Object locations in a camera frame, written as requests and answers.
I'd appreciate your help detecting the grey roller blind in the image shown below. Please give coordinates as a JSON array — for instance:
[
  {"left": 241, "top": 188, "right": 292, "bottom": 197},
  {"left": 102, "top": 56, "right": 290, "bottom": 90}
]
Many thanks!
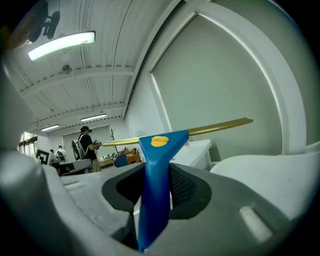
[{"left": 149, "top": 13, "right": 284, "bottom": 156}]

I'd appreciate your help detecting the blue chair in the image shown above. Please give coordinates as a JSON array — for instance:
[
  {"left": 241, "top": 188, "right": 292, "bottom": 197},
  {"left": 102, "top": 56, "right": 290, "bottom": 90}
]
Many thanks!
[{"left": 113, "top": 154, "right": 130, "bottom": 168}]

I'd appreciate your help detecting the blue squeegee with gold blade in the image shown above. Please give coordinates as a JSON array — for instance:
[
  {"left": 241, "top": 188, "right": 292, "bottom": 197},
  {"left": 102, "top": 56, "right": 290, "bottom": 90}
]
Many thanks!
[{"left": 102, "top": 117, "right": 254, "bottom": 253}]

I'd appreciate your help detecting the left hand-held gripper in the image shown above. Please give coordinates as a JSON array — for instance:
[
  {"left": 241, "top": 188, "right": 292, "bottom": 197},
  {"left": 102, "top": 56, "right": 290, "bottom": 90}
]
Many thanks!
[{"left": 35, "top": 148, "right": 93, "bottom": 176}]

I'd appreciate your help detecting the white oval ceramic basin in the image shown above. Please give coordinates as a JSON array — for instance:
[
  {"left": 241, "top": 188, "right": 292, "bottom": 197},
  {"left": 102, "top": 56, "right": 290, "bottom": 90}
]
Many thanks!
[{"left": 209, "top": 141, "right": 320, "bottom": 221}]

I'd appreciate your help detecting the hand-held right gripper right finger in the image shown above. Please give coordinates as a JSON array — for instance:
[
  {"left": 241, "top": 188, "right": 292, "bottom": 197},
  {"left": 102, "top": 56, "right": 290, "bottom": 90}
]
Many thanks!
[{"left": 149, "top": 162, "right": 310, "bottom": 256}]

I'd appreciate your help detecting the long ceiling light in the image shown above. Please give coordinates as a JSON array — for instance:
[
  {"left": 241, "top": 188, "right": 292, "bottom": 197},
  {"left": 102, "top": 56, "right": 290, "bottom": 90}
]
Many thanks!
[
  {"left": 27, "top": 30, "right": 96, "bottom": 62},
  {"left": 80, "top": 113, "right": 108, "bottom": 123},
  {"left": 40, "top": 124, "right": 61, "bottom": 132}
]

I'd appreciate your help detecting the wooden coat rack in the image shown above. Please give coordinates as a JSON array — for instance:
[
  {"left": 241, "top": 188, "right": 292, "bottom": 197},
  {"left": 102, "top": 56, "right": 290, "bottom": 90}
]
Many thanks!
[{"left": 109, "top": 128, "right": 120, "bottom": 156}]

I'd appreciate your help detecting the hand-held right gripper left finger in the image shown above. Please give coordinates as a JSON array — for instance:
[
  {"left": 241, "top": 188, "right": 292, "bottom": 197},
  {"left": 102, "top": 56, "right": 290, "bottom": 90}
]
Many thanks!
[{"left": 43, "top": 162, "right": 146, "bottom": 256}]

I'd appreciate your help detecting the white ceramic washbasin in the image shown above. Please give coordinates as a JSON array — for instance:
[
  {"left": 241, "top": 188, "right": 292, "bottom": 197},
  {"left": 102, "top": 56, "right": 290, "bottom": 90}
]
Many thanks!
[{"left": 171, "top": 138, "right": 213, "bottom": 171}]

